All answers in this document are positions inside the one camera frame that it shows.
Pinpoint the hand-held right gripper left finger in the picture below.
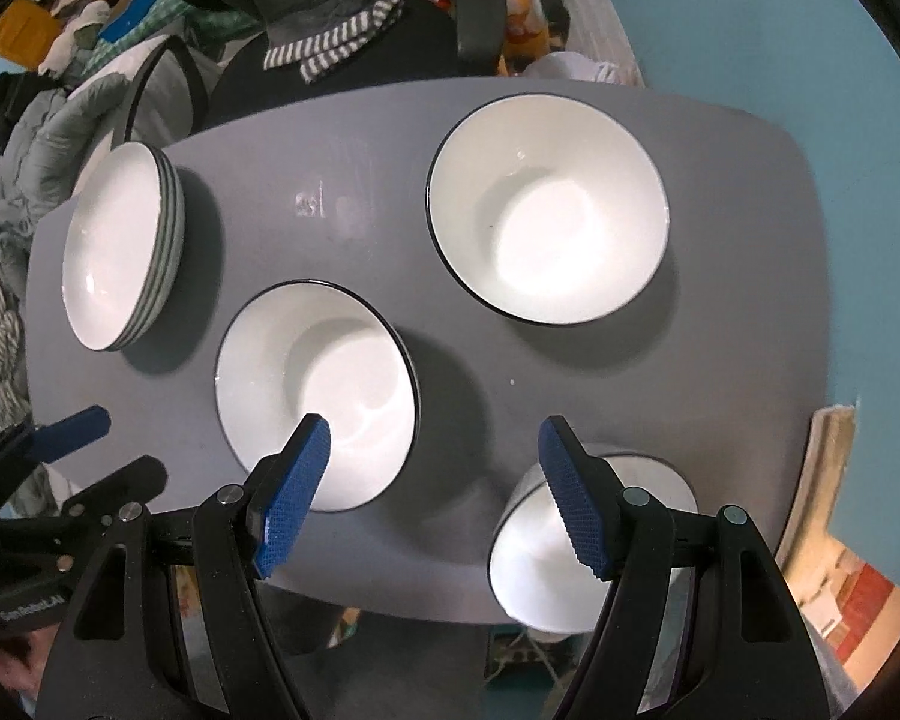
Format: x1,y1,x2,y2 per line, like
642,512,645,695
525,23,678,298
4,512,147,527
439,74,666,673
34,414,332,720

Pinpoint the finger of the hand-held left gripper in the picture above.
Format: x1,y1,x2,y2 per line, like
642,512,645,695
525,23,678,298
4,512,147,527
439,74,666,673
60,456,170,522
30,405,112,462

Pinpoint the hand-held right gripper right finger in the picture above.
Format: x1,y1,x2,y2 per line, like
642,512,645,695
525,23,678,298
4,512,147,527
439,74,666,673
536,416,833,720

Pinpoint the white bowl with black rim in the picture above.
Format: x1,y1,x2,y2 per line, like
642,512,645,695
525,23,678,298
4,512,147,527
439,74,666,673
214,281,421,515
487,454,698,635
426,94,672,327

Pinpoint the white plate with black rim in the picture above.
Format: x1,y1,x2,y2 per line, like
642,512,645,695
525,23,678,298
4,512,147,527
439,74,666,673
120,148,188,346
109,144,178,350
61,141,167,352

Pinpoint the person's left hand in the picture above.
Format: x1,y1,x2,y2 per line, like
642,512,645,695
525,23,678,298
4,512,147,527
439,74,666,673
0,634,46,691

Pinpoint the wooden board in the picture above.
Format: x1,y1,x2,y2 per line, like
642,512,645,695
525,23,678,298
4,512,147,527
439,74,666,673
776,405,857,567

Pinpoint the grey puffer jacket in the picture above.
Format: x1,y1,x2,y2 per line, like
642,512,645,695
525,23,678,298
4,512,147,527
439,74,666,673
0,75,132,241

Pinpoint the beige clothes pile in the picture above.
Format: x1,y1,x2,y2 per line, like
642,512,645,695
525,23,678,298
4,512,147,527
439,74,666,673
41,0,110,72

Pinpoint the blue cardboard box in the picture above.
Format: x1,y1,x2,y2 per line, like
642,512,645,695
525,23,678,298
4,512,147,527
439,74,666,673
97,9,149,47

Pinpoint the orange louvred wardrobe door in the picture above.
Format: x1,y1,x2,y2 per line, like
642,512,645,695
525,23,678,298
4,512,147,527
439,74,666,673
0,0,65,57

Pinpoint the green checkered tablecloth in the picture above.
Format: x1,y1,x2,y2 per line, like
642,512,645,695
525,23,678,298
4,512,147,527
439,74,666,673
82,0,192,68

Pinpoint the crumpled white bag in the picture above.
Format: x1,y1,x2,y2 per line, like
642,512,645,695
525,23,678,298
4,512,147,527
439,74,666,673
525,51,625,85

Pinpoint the striped grey white cloth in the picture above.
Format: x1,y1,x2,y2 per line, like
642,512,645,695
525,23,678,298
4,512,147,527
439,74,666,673
262,0,406,85

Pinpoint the black office chair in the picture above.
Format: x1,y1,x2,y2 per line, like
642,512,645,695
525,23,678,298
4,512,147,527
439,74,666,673
124,0,511,147

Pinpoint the orange bag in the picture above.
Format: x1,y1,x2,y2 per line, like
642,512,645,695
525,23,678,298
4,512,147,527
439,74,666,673
420,0,571,76

